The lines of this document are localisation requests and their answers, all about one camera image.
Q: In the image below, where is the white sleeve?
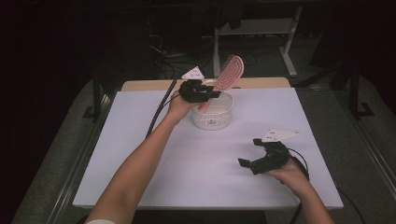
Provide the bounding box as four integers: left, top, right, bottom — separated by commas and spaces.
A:
84, 218, 117, 224

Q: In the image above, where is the white plastic basket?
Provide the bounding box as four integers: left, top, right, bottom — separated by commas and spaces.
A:
190, 77, 234, 132

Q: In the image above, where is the tangle of floor cables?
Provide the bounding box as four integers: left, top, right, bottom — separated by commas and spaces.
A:
146, 15, 281, 80

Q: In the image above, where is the person's left hand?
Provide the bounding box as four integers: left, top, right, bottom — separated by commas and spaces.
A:
165, 90, 202, 125

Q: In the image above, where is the dark hanging cloth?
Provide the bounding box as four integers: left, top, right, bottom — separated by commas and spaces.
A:
214, 0, 246, 31

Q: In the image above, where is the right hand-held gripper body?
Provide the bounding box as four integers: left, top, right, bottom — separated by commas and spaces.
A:
249, 129, 301, 175

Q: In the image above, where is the white desk frame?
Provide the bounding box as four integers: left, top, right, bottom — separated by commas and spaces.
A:
212, 5, 304, 78

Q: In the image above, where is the pink hairbrush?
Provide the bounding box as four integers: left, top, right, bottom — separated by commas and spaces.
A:
198, 54, 246, 114

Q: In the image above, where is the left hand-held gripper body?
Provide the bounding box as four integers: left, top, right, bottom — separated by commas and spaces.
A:
178, 65, 216, 104

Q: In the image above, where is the person's right hand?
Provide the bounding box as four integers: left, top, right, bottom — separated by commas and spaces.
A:
263, 157, 309, 194

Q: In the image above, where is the black metal stand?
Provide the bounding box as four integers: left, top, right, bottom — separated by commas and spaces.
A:
81, 69, 108, 123
347, 58, 376, 121

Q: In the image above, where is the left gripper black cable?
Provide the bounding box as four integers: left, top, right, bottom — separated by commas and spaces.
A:
145, 78, 181, 138

